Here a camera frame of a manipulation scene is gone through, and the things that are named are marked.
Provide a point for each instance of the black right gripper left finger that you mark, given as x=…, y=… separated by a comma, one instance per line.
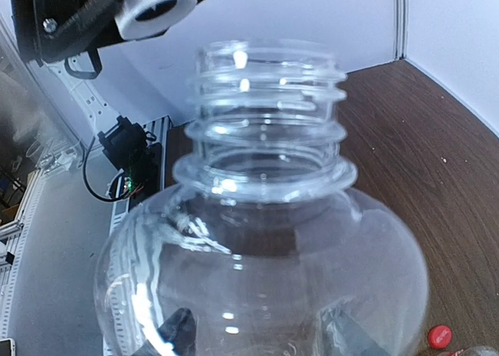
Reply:
x=176, y=336

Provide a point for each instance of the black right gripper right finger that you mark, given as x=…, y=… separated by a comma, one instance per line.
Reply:
x=340, y=335

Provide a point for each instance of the white flip bottle cap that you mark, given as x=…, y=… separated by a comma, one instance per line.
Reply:
x=139, y=19

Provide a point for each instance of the clear cola bottle red label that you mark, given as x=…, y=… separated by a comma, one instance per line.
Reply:
x=472, y=351

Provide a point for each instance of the small clear plastic bottle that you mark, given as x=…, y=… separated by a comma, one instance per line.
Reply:
x=263, y=228

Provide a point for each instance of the red cola bottle cap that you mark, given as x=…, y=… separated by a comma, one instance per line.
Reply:
x=439, y=337

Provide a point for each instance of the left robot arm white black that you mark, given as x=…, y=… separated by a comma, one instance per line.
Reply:
x=124, y=143

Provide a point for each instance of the white smartphone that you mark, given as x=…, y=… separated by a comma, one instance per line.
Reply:
x=7, y=347

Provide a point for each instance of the aluminium front frame rail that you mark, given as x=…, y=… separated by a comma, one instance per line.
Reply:
x=49, y=254

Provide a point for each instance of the aluminium right corner post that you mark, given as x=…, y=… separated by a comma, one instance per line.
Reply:
x=401, y=28

